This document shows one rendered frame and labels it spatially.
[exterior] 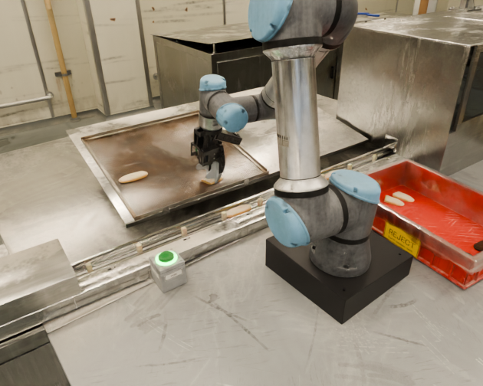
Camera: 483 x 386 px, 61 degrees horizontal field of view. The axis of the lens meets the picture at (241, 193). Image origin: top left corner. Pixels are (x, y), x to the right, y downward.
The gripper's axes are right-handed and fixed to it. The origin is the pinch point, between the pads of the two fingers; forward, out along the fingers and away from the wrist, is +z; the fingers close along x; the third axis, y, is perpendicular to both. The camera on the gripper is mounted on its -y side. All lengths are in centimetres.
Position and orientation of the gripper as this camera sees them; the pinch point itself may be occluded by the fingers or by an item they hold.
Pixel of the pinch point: (214, 175)
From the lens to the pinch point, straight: 139.9
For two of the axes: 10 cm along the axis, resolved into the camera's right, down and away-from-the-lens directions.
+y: -7.9, 3.3, -5.2
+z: -0.8, 7.7, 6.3
